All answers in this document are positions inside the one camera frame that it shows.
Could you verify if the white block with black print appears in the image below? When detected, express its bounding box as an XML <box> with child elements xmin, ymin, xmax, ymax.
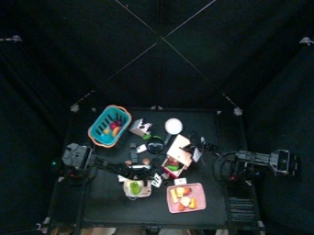
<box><xmin>150</xmin><ymin>173</ymin><xmax>163</xmax><ymax>188</ymax></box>

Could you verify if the red box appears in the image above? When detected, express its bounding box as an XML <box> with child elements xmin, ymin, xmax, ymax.
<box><xmin>161</xmin><ymin>133</ymin><xmax>194</xmax><ymax>179</ymax></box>

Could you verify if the yellow toy corn piece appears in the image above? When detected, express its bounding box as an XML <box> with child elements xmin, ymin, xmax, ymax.
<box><xmin>170</xmin><ymin>189</ymin><xmax>181</xmax><ymax>204</ymax></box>

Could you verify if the black toy pan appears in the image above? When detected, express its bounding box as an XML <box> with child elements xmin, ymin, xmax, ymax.
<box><xmin>146</xmin><ymin>136</ymin><xmax>166</xmax><ymax>155</ymax></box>

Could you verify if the pink tray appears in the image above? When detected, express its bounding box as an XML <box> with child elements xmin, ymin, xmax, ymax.
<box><xmin>166</xmin><ymin>182</ymin><xmax>207</xmax><ymax>214</ymax></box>

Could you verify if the orange toy food wedge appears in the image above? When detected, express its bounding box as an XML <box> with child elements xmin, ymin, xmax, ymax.
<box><xmin>187</xmin><ymin>197</ymin><xmax>199</xmax><ymax>210</ymax></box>

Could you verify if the small grey box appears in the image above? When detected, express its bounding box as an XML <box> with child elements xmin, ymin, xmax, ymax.
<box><xmin>129</xmin><ymin>117</ymin><xmax>154</xmax><ymax>138</ymax></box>

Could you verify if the teal basket with orange rim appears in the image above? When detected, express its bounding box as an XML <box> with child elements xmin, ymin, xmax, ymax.
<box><xmin>87</xmin><ymin>105</ymin><xmax>133</xmax><ymax>149</ymax></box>

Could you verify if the printed label sticker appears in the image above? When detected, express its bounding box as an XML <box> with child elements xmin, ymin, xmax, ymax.
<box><xmin>229</xmin><ymin>196</ymin><xmax>255</xmax><ymax>224</ymax></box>

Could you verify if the black cable loop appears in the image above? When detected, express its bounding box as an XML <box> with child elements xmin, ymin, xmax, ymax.
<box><xmin>213</xmin><ymin>151</ymin><xmax>247</xmax><ymax>185</ymax></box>

